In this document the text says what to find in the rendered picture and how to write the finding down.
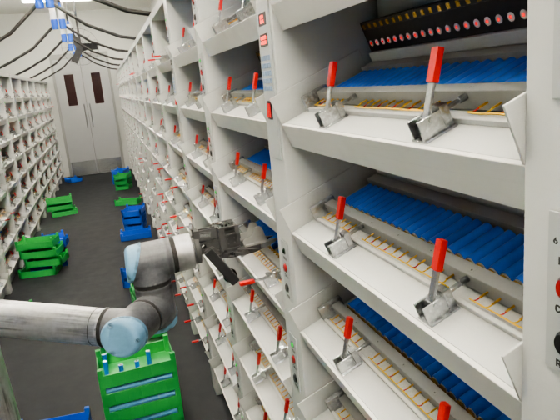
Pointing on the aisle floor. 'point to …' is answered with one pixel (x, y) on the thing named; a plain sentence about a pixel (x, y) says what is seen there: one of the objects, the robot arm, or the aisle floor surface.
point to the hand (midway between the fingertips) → (270, 241)
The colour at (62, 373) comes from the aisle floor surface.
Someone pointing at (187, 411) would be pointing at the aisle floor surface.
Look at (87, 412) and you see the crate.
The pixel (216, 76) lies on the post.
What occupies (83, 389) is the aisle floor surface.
